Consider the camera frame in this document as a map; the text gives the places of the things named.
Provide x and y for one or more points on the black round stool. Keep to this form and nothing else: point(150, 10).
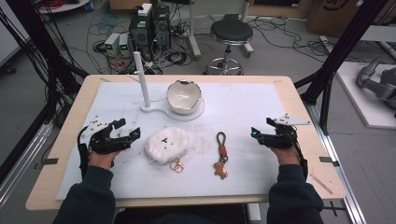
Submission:
point(231, 31)

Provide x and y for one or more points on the white platform board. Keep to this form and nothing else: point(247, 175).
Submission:
point(351, 93)

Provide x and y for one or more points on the aluminium rail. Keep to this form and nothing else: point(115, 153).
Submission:
point(339, 174)
point(21, 161)

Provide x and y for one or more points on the person's lap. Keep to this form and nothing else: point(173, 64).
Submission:
point(180, 216)

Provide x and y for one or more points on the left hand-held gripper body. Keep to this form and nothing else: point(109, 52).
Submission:
point(106, 141)

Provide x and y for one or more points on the cardboard box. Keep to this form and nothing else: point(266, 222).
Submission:
point(336, 17)

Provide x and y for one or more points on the white table mat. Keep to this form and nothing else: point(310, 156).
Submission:
point(243, 149)

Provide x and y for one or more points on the white stand with post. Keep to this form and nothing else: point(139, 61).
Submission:
point(144, 84)

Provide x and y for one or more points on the white shell-shaped bowl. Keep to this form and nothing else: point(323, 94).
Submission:
point(183, 96)

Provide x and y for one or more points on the white desk leg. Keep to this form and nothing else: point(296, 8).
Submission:
point(194, 34)

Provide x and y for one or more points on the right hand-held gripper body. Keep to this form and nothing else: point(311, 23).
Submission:
point(280, 139)

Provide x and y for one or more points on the black metal frame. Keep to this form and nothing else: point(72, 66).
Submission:
point(339, 53)
point(37, 40)

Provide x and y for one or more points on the white power strip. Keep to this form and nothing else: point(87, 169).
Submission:
point(327, 43)

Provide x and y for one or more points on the grey power supply unit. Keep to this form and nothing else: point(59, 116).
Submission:
point(111, 43)
point(124, 45)

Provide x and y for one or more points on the black computer tower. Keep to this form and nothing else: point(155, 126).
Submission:
point(161, 26)
point(140, 32)

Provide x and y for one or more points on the person's left hand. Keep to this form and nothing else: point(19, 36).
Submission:
point(101, 160)

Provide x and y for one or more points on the person's right hand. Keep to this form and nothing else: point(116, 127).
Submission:
point(288, 155)

